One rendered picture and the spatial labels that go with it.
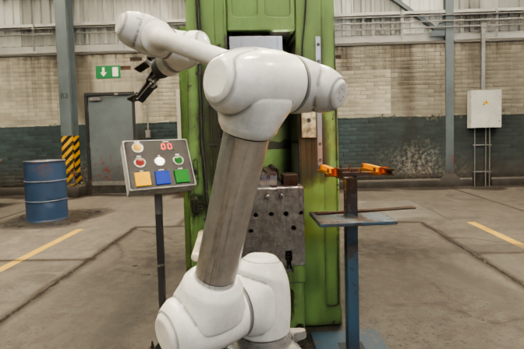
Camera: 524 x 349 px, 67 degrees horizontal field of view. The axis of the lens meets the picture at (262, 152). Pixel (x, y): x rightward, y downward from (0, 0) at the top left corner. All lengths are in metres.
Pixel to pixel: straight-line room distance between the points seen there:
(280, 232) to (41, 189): 4.76
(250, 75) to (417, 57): 8.17
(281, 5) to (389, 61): 6.29
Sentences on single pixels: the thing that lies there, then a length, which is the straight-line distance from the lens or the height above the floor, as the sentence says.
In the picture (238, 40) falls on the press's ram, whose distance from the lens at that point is 2.29.
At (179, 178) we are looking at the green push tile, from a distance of 2.09.
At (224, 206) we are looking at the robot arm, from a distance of 0.86.
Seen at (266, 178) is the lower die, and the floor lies 0.96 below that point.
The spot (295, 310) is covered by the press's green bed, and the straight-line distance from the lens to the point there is 2.43.
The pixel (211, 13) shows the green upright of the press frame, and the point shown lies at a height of 1.93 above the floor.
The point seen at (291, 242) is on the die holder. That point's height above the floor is 0.60.
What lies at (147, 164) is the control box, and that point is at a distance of 2.09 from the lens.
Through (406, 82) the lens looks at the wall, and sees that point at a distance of 8.70.
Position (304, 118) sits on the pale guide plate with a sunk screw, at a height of 1.30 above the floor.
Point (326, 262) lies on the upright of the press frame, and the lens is 2.58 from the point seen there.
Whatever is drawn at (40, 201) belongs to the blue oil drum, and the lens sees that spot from 6.54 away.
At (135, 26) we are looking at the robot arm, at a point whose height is 1.53.
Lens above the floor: 1.23
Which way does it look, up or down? 3 degrees down
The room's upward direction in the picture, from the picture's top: 1 degrees counter-clockwise
